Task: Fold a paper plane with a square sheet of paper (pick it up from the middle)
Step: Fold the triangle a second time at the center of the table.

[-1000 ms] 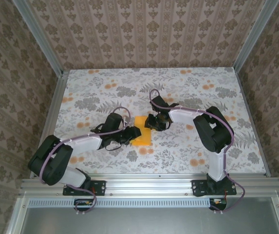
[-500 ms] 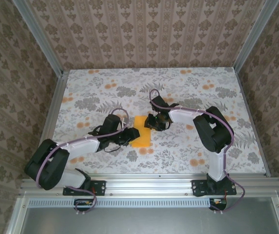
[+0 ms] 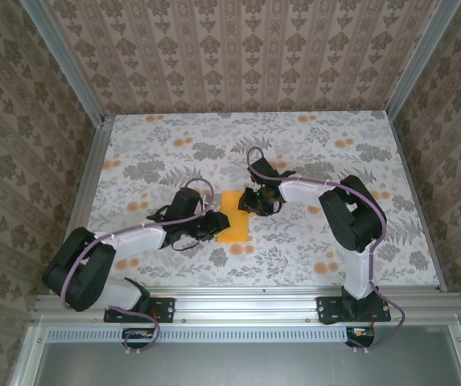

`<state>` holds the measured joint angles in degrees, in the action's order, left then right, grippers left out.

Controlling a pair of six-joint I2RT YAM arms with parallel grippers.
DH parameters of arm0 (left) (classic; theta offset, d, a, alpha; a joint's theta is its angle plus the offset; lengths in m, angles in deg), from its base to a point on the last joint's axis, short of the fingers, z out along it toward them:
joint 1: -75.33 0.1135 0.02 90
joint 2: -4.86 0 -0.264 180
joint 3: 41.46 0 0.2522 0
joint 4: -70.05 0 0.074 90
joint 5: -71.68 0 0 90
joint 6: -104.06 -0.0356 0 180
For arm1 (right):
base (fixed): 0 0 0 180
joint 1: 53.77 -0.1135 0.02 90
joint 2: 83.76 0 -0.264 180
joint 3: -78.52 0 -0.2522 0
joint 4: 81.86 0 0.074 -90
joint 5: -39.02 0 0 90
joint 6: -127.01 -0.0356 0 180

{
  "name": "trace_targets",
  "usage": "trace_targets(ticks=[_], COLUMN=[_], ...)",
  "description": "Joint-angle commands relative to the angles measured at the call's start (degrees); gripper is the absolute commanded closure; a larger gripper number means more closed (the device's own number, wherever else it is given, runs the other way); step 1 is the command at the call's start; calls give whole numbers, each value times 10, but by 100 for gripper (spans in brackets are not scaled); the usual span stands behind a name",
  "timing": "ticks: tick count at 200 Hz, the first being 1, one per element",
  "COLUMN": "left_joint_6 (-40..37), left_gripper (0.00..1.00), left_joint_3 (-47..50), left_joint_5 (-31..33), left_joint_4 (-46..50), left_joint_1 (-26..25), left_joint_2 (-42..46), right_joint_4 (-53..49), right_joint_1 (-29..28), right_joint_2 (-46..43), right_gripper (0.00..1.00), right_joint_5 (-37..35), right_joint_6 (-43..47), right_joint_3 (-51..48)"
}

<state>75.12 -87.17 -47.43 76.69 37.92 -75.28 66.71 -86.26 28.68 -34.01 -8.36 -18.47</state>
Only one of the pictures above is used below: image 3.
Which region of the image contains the aluminium side rail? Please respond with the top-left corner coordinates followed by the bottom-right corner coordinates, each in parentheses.
top-left (48, 116), bottom-right (114, 294)
top-left (389, 114), bottom-right (447, 293)

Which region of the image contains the small black circuit board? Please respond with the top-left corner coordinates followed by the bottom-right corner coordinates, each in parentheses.
top-left (345, 326), bottom-right (377, 347)
top-left (121, 327), bottom-right (155, 349)

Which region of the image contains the floral table cover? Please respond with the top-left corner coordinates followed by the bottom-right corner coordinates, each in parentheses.
top-left (71, 112), bottom-right (444, 289)

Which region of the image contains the aluminium cross rail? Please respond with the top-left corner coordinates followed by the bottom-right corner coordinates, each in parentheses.
top-left (32, 287), bottom-right (461, 325)

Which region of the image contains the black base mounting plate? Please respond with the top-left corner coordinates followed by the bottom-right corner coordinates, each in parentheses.
top-left (103, 296), bottom-right (176, 324)
top-left (316, 296), bottom-right (392, 325)

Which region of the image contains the aluminium frame post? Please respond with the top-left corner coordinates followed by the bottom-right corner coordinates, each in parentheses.
top-left (23, 0), bottom-right (109, 125)
top-left (385, 0), bottom-right (461, 117)

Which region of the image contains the grey metal panel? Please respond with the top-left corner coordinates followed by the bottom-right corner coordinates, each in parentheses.
top-left (10, 324), bottom-right (461, 386)

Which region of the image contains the slotted grey cable duct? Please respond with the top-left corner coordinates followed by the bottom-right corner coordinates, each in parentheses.
top-left (47, 326), bottom-right (350, 341)

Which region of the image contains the orange paper sheet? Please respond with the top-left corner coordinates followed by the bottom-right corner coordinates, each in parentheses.
top-left (216, 190), bottom-right (252, 244)

